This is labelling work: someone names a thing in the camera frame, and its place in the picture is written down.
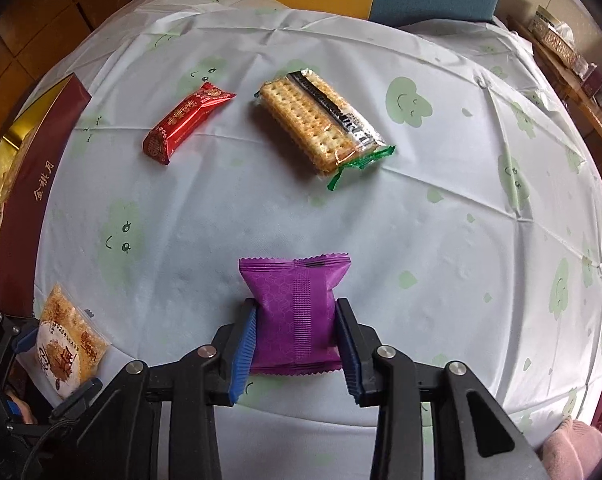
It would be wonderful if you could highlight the wooden side shelf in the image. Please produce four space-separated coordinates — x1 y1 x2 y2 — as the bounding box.
506 15 602 171

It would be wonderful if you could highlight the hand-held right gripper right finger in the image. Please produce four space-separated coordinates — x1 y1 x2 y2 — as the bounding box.
335 298 552 480

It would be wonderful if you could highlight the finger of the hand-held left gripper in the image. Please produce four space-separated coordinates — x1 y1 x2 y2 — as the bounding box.
12 326 40 357
48 377 104 423

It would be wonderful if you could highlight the golden rice crisp packet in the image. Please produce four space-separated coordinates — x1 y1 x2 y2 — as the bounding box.
18 284 112 401

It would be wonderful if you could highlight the dark purple box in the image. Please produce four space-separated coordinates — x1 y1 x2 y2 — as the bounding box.
571 60 602 97

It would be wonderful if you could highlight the pink cloth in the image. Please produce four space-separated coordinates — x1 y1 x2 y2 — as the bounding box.
541 345 602 480

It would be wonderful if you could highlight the white cloud-print tablecloth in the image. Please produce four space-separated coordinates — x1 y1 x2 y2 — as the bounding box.
28 0 602 480

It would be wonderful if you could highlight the purple snack packet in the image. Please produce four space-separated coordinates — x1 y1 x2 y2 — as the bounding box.
238 252 353 378

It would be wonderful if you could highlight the gold tin box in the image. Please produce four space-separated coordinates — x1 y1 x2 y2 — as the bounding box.
0 72 92 316

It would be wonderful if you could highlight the patterned tissue box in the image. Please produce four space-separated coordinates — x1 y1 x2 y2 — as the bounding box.
528 5 577 61

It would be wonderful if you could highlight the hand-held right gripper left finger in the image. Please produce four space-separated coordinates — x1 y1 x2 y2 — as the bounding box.
76 298 259 480

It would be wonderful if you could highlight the red snack packet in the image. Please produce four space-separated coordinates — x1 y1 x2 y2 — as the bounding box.
142 81 237 166

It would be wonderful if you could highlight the cracker packet with green ends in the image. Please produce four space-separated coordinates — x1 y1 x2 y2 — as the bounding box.
253 69 397 192

